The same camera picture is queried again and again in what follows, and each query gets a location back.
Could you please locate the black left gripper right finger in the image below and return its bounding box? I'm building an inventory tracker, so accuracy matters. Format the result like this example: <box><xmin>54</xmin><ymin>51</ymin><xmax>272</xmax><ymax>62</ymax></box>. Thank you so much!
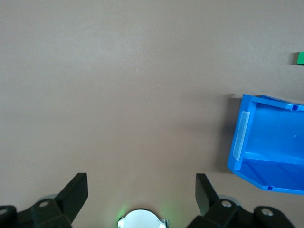
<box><xmin>187</xmin><ymin>173</ymin><xmax>295</xmax><ymax>228</ymax></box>

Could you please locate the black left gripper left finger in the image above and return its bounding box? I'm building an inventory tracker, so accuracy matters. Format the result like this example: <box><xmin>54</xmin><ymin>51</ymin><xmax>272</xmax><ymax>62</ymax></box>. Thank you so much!
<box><xmin>0</xmin><ymin>172</ymin><xmax>89</xmax><ymax>228</ymax></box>

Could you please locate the small green cube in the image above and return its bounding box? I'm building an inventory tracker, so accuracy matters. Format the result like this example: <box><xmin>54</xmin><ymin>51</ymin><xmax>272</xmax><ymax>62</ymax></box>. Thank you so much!
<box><xmin>294</xmin><ymin>51</ymin><xmax>304</xmax><ymax>65</ymax></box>

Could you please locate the blue plastic storage bin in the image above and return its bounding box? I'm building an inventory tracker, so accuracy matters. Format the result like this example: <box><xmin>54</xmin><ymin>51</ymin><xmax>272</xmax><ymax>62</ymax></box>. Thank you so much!
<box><xmin>226</xmin><ymin>94</ymin><xmax>304</xmax><ymax>196</ymax></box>

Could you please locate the brown table mat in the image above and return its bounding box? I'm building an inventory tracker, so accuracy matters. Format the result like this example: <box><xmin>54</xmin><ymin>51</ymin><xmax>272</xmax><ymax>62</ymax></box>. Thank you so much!
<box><xmin>0</xmin><ymin>0</ymin><xmax>304</xmax><ymax>228</ymax></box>

